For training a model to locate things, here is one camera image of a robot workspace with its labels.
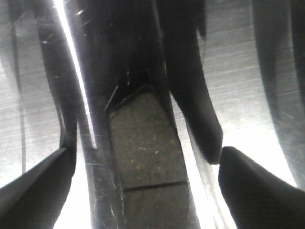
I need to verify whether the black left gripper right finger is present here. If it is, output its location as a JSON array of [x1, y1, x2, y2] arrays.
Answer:
[[219, 146, 305, 229]]

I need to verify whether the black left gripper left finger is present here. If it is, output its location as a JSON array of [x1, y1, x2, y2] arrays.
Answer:
[[0, 147, 74, 229]]

